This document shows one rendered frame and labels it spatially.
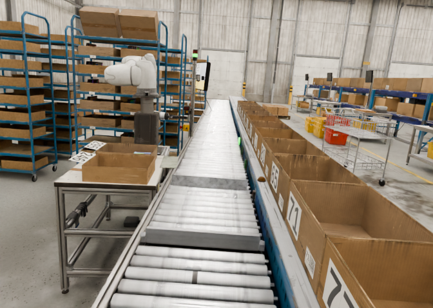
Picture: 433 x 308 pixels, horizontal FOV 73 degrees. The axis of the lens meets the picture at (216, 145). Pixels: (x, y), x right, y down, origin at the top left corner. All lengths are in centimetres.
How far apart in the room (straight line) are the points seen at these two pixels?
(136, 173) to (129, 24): 218
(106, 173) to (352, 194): 130
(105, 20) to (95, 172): 222
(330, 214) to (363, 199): 13
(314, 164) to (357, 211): 40
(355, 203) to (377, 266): 41
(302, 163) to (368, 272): 79
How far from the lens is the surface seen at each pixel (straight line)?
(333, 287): 74
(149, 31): 359
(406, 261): 88
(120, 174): 181
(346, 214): 123
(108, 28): 373
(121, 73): 243
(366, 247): 82
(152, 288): 103
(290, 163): 152
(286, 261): 94
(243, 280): 108
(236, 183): 179
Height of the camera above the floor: 140
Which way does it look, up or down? 13 degrees down
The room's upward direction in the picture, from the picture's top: 4 degrees clockwise
